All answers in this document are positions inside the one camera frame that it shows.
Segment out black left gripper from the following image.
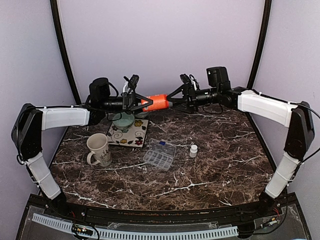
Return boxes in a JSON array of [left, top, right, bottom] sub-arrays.
[[101, 92, 154, 115]]

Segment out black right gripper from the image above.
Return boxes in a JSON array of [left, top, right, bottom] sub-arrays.
[[167, 83, 221, 114]]

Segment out orange bottle with grey lid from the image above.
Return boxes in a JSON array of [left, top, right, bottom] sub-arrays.
[[142, 94, 173, 112]]

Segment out clear plastic pill organizer box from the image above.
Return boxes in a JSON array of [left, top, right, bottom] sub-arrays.
[[142, 138, 176, 171]]

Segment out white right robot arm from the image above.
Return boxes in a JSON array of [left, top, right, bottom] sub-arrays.
[[166, 83, 315, 199]]

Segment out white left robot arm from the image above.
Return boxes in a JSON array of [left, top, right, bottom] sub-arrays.
[[11, 92, 154, 218]]

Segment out teal striped ceramic bowl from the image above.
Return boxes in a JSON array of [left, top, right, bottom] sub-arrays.
[[112, 112, 135, 133]]

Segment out square floral ceramic plate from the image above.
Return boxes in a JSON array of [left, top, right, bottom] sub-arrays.
[[106, 118, 149, 148]]

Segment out beige printed ceramic mug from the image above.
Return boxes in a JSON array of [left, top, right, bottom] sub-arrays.
[[86, 133, 112, 167]]

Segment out small white pill bottle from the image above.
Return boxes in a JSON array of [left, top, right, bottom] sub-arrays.
[[189, 144, 198, 158]]

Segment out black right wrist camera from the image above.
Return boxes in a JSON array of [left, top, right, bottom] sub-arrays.
[[206, 66, 231, 91]]

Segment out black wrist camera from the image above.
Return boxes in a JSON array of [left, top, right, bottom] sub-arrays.
[[206, 66, 231, 91], [89, 77, 111, 103]]

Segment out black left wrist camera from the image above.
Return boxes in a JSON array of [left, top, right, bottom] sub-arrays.
[[89, 77, 111, 103]]

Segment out black right frame post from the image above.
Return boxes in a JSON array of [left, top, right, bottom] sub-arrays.
[[242, 0, 273, 102]]

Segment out black frame post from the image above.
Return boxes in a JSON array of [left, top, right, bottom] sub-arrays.
[[49, 0, 81, 104], [242, 0, 273, 102]]

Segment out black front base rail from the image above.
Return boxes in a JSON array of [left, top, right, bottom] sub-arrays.
[[19, 192, 298, 228]]

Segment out black left frame post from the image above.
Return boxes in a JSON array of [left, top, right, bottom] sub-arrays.
[[49, 0, 81, 104]]

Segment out white slotted cable duct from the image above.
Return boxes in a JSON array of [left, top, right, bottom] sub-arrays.
[[31, 213, 239, 240]]

